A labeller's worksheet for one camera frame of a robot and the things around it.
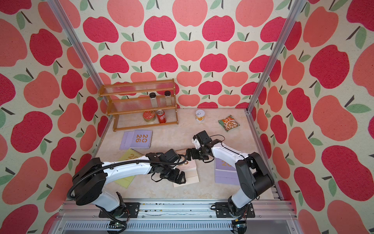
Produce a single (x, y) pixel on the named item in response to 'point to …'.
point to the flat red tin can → (149, 115)
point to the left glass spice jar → (153, 99)
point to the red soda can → (161, 116)
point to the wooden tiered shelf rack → (141, 104)
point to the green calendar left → (126, 154)
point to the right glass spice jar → (168, 97)
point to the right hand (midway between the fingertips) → (192, 159)
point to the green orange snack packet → (229, 123)
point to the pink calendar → (189, 168)
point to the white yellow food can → (200, 115)
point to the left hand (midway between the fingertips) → (179, 183)
